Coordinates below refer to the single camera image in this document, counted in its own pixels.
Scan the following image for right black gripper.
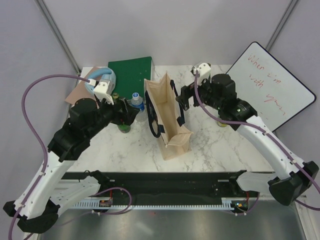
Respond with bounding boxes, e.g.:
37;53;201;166
175;74;223;111

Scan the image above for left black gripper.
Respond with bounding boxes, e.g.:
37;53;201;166
86;95;140;139

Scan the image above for blue-capped water bottle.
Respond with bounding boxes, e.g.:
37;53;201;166
131;92;147;122

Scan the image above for beige canvas tote bag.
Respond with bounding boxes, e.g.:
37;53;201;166
144;73;192;161

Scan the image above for green Perrier bottle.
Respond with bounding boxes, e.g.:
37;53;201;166
112;92;120;104
117;124;131;134
216;121;228;128

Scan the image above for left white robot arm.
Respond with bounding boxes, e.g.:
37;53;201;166
3;98;139;234

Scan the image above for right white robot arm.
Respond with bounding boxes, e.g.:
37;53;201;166
176;74;320;206

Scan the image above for light blue headphones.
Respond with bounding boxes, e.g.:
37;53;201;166
86;67;116;95

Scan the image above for pink brown notebook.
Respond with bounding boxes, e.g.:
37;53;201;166
64;66;99;105

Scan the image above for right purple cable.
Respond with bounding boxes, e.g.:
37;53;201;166
194;71;320;211

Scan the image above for purple cable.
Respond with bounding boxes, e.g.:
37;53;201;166
194;71;320;211
6;74;97;240

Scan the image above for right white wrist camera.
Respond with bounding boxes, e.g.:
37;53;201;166
191;62;211;85

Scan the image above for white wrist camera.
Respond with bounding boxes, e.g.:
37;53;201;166
88;78;114;105
191;62;211;85

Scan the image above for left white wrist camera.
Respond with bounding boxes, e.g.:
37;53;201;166
88;78;114;105

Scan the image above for green ring binder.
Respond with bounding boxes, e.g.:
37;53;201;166
107;56;154;100

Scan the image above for white whiteboard black frame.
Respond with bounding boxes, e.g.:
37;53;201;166
227;41;317;131

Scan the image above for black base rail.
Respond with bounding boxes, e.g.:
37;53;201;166
61;169;261;201

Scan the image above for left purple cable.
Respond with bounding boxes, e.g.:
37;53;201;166
6;74;97;240

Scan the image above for white cable duct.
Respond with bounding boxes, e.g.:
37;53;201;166
71;198;248;211

